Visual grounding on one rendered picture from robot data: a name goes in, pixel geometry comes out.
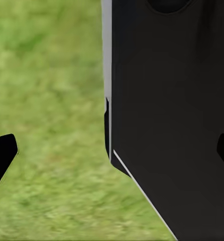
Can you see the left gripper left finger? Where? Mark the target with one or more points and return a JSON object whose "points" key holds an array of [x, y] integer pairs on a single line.
{"points": [[8, 150]]}

